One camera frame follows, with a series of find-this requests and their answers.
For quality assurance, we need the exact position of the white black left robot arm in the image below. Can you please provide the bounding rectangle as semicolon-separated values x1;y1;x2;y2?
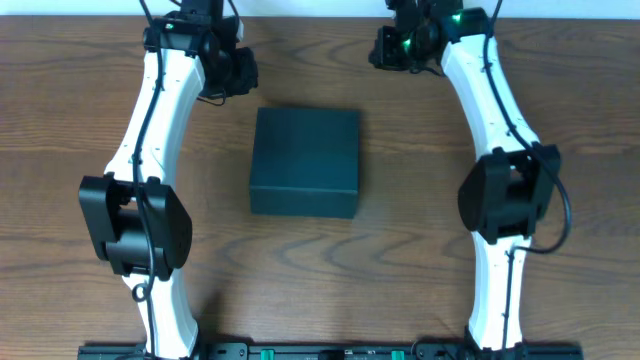
78;12;257;359

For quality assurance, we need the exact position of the dark green gift box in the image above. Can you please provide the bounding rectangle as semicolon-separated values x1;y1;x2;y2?
249;107;361;219

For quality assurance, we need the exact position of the black mounting rail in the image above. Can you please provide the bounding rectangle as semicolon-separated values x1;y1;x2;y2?
77;341;585;360

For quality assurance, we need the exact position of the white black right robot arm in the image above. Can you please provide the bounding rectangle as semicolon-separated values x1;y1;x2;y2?
369;0;563;359

